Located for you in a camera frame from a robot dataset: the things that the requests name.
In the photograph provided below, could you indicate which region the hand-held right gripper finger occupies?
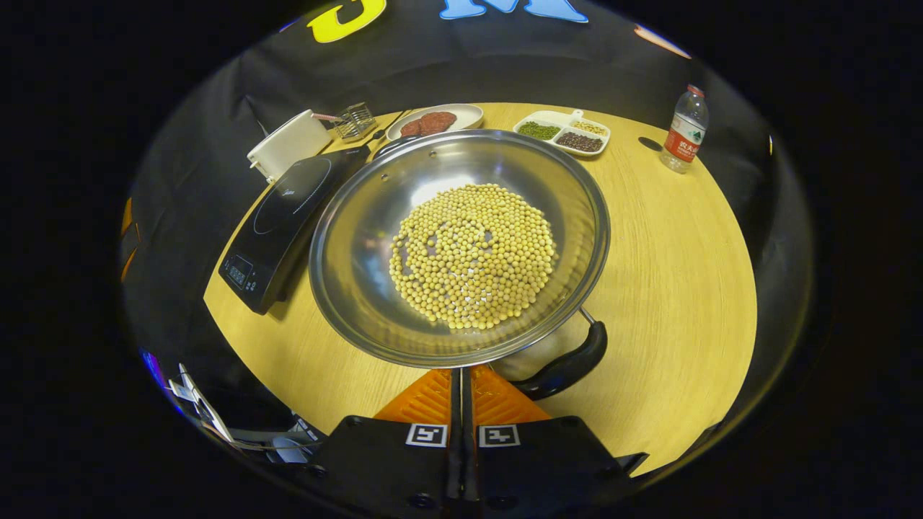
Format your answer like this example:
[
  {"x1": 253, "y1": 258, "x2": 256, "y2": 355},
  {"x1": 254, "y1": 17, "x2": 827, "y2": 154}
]
[
  {"x1": 461, "y1": 364, "x2": 650, "y2": 519},
  {"x1": 310, "y1": 368, "x2": 462, "y2": 519}
]

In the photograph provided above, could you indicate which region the black induction cooktop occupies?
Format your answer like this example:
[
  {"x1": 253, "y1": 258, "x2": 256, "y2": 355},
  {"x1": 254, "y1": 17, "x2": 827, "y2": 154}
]
[{"x1": 218, "y1": 146, "x2": 372, "y2": 316}]

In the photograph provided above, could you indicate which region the steel pot with black handles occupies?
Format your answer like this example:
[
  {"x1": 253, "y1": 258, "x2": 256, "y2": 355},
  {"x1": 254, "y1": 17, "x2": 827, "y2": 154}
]
[{"x1": 309, "y1": 128, "x2": 611, "y2": 402}]

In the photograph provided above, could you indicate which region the white toaster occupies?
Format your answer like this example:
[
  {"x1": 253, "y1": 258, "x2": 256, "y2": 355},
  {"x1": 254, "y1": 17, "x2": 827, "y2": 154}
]
[{"x1": 247, "y1": 109, "x2": 334, "y2": 183}]

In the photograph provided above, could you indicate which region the pile of yellow soybeans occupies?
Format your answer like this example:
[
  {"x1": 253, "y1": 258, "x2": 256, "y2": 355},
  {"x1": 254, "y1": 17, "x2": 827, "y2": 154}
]
[{"x1": 389, "y1": 183, "x2": 560, "y2": 331}]

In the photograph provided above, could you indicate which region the large brown steak piece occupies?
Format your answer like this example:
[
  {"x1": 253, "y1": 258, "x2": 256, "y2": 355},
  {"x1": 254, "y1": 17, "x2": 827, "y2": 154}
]
[{"x1": 418, "y1": 111, "x2": 458, "y2": 136}]

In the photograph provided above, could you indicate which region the pile of dark red beans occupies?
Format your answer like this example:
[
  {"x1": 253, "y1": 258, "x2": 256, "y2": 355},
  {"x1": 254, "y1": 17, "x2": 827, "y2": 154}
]
[{"x1": 555, "y1": 131, "x2": 604, "y2": 153}]

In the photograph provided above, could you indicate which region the white round plate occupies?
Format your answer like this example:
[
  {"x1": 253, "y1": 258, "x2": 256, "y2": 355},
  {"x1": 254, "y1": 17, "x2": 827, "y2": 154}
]
[{"x1": 386, "y1": 103, "x2": 485, "y2": 142}]

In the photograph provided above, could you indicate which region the white divided dish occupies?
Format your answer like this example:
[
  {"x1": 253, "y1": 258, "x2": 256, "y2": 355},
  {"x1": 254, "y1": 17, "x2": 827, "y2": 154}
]
[{"x1": 513, "y1": 109, "x2": 612, "y2": 158}]

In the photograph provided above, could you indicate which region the water bottle with red label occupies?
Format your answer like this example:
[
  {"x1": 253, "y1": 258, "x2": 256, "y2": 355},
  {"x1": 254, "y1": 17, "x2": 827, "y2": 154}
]
[{"x1": 659, "y1": 84, "x2": 710, "y2": 174}]

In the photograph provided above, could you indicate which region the black backdrop cloth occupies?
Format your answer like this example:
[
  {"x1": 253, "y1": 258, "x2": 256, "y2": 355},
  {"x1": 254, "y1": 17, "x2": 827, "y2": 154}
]
[{"x1": 119, "y1": 0, "x2": 816, "y2": 433}]

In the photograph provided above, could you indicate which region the white cable bundle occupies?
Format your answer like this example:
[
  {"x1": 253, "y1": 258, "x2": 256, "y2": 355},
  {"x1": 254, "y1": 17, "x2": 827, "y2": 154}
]
[{"x1": 167, "y1": 363, "x2": 325, "y2": 466}]

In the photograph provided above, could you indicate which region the wire utensil holder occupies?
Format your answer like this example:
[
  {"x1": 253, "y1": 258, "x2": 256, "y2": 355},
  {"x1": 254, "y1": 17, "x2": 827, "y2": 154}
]
[{"x1": 333, "y1": 102, "x2": 377, "y2": 142}]

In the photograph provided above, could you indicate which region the black power cable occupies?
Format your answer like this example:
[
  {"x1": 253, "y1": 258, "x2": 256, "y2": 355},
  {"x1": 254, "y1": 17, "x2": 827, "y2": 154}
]
[{"x1": 370, "y1": 110, "x2": 412, "y2": 141}]

